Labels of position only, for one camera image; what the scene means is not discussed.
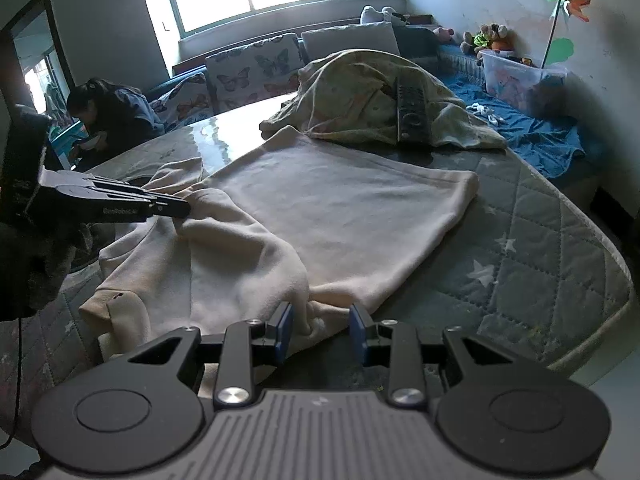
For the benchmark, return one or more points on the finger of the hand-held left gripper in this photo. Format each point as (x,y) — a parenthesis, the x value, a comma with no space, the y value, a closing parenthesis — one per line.
(125,202)

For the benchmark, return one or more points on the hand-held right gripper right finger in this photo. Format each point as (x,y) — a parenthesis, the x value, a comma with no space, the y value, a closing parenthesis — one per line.
(358,332)

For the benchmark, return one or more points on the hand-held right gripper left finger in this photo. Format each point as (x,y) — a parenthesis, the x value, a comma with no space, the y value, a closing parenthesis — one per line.
(284,331)

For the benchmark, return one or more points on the beige sweatshirt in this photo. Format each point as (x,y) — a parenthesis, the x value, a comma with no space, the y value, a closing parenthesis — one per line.
(325,210)

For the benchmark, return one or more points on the white bowl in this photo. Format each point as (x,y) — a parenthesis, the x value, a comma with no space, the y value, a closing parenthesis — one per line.
(90,144)

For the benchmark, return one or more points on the butterfly print sofa cover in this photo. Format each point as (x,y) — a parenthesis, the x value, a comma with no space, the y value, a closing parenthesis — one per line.
(185,100)

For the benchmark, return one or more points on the butterfly print cushion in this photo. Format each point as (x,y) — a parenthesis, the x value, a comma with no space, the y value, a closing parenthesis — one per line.
(250,72)

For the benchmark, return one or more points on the black remote control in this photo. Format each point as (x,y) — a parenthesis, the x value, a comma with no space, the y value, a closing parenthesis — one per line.
(412,110)

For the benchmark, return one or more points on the yellow patterned blanket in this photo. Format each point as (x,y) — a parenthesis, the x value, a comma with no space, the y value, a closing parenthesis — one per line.
(345,90)

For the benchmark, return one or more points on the blue bed sheet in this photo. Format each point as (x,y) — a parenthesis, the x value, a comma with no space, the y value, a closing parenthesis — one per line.
(540,135)

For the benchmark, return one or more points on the grey pillow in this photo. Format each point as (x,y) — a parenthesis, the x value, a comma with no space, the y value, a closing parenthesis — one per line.
(350,40)

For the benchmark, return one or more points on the dark cushion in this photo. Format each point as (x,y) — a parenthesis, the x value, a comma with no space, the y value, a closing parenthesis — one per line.
(417,47)

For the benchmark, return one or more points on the clear plastic storage box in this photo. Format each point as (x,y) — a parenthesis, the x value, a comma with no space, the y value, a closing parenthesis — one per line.
(520,82)

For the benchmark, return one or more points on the pink plush toy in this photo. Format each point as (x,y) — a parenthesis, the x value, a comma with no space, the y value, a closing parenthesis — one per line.
(444,34)

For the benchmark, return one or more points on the brown plush toy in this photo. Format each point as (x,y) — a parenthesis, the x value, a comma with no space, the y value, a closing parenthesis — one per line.
(470,42)

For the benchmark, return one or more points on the black and white plush toy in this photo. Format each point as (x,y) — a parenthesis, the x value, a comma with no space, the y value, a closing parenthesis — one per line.
(402,19)

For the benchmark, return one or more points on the green plush toy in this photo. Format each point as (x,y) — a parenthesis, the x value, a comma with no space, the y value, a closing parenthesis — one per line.
(483,39)

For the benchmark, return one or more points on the orange plush bear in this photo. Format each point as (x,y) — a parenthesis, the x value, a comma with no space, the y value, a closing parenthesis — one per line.
(501,37)

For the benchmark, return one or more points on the dark door frame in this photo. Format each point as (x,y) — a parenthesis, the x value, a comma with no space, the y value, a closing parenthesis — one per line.
(50,25)

